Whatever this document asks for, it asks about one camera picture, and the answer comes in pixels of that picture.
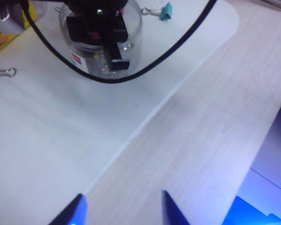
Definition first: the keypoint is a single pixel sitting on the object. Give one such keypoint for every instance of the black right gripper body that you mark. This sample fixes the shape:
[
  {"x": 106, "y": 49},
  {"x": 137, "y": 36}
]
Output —
[{"x": 107, "y": 28}]

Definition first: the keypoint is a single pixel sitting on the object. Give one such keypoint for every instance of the teal binder clip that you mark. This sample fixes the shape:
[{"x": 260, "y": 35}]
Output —
[{"x": 166, "y": 12}]

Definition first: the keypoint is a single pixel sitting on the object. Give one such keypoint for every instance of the white desk riser board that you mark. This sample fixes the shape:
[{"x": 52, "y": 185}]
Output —
[{"x": 37, "y": 129}]

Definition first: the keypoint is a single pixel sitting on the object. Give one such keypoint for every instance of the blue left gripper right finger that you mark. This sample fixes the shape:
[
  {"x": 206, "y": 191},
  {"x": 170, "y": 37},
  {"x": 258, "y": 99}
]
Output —
[{"x": 171, "y": 213}]

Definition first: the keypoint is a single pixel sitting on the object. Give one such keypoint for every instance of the round transparent plastic jar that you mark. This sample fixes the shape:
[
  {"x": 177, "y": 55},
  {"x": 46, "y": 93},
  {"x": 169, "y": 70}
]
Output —
[{"x": 78, "y": 58}]

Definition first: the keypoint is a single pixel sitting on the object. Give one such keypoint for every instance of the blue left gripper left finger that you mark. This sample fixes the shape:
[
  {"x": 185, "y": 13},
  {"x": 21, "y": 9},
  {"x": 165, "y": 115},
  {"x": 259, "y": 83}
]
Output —
[{"x": 77, "y": 211}]

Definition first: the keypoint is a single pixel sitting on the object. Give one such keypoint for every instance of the yellow printed carton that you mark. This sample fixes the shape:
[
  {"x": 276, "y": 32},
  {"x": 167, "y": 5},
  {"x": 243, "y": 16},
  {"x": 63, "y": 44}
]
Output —
[{"x": 2, "y": 39}]

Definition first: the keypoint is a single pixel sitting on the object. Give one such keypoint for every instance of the blue lit robot base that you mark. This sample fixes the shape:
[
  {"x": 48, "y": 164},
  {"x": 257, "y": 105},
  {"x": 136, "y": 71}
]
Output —
[{"x": 243, "y": 211}]

